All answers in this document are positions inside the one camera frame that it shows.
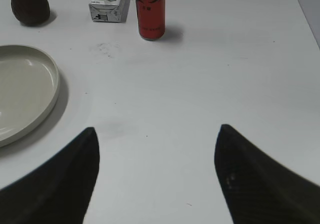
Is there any red cola can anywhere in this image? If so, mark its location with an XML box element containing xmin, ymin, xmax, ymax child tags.
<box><xmin>135</xmin><ymin>0</ymin><xmax>166</xmax><ymax>41</ymax></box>

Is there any beige round plate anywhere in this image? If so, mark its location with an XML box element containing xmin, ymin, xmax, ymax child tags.
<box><xmin>0</xmin><ymin>44</ymin><xmax>61</xmax><ymax>147</ymax></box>

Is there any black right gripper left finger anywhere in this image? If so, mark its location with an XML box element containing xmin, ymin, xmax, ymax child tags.
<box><xmin>0</xmin><ymin>127</ymin><xmax>100</xmax><ymax>224</ymax></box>

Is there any small white milk carton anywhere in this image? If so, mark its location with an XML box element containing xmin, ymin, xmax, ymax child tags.
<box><xmin>88</xmin><ymin>0</ymin><xmax>127</xmax><ymax>23</ymax></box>

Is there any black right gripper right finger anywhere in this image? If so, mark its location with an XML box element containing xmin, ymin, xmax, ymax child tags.
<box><xmin>214</xmin><ymin>124</ymin><xmax>320</xmax><ymax>224</ymax></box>

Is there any dark red wax apple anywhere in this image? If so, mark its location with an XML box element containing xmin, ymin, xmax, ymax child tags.
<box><xmin>11</xmin><ymin>0</ymin><xmax>51</xmax><ymax>26</ymax></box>

